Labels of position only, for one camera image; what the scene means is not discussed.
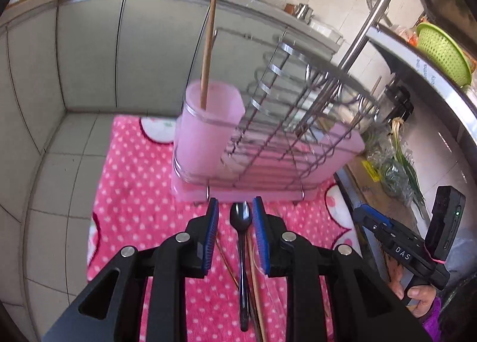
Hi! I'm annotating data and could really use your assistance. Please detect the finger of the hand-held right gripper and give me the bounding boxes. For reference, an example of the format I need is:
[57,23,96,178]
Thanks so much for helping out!
[352,205,396,235]

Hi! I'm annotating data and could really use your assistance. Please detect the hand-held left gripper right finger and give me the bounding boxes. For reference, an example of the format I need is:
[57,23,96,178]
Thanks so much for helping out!
[252,196,433,342]

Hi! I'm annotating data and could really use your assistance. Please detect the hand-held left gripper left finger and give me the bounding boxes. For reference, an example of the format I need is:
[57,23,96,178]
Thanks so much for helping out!
[43,198,220,342]

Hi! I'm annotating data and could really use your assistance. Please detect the black plastic spoon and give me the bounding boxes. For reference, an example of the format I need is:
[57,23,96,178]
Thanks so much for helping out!
[230,201,254,332]

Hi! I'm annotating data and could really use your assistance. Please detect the wooden chopstick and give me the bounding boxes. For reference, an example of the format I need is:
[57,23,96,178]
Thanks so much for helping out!
[247,245,268,342]
[200,0,220,109]
[218,238,240,290]

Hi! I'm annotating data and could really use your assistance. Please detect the pink plastic utensil cup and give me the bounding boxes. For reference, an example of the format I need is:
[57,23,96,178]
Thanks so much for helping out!
[173,80,247,182]
[313,119,366,182]

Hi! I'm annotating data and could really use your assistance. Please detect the metal wire utensil rack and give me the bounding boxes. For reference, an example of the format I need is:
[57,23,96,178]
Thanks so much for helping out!
[173,29,384,203]

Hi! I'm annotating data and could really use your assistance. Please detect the person's right forearm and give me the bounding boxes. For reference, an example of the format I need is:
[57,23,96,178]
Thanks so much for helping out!
[421,297,451,342]

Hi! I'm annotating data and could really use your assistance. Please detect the person's right hand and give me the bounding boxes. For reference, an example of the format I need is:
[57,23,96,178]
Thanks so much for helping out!
[388,264,437,319]

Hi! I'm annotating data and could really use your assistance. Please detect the cardboard box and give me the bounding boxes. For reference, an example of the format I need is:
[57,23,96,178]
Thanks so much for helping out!
[346,156,418,223]

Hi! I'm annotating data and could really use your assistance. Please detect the pink plastic drip tray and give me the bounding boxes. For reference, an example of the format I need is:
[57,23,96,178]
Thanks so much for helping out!
[171,174,336,204]

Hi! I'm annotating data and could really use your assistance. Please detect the green onions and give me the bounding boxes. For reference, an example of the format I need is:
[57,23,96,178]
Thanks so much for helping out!
[389,119,425,209]

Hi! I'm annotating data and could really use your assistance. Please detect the plastic bag of greens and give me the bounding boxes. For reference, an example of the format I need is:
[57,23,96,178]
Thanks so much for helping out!
[363,130,411,197]

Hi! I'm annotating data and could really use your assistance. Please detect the pink polka dot blanket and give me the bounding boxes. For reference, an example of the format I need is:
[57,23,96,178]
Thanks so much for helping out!
[86,115,368,342]

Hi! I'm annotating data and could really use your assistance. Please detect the black appliance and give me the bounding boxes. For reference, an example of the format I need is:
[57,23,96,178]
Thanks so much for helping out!
[385,81,414,123]

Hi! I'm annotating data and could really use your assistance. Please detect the round metal storage shelf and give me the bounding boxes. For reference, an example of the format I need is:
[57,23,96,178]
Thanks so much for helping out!
[333,0,477,276]

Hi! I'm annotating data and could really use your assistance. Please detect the green plastic colander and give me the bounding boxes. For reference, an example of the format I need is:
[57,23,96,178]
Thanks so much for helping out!
[415,22,473,87]

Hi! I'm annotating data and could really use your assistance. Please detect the clear plastic container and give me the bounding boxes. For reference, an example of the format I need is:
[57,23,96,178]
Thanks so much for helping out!
[309,20,343,44]

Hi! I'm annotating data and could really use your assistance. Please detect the small steel pot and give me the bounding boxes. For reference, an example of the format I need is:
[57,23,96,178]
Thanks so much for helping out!
[296,3,315,23]

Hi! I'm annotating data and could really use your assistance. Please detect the grey kitchen cabinet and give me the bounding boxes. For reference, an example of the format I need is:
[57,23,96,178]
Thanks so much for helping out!
[0,0,345,223]

